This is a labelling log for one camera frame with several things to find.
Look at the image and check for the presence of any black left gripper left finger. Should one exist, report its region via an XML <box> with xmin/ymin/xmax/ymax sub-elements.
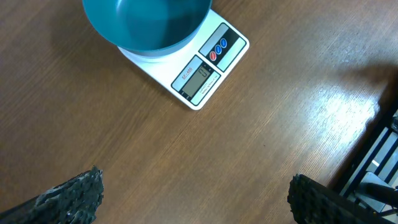
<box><xmin>1</xmin><ymin>166</ymin><xmax>104</xmax><ymax>224</ymax></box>

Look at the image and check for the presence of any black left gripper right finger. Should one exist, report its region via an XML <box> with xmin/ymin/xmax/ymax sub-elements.
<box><xmin>287</xmin><ymin>174</ymin><xmax>395</xmax><ymax>224</ymax></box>

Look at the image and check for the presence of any black metal frame rail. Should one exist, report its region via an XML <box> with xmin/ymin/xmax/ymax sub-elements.
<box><xmin>332</xmin><ymin>103</ymin><xmax>397</xmax><ymax>223</ymax></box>

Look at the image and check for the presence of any white digital kitchen scale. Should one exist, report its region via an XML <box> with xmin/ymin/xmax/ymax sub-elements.
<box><xmin>119</xmin><ymin>9</ymin><xmax>249</xmax><ymax>110</ymax></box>

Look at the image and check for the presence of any teal plastic bowl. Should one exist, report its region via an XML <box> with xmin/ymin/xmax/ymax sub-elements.
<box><xmin>82</xmin><ymin>0</ymin><xmax>212</xmax><ymax>56</ymax></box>

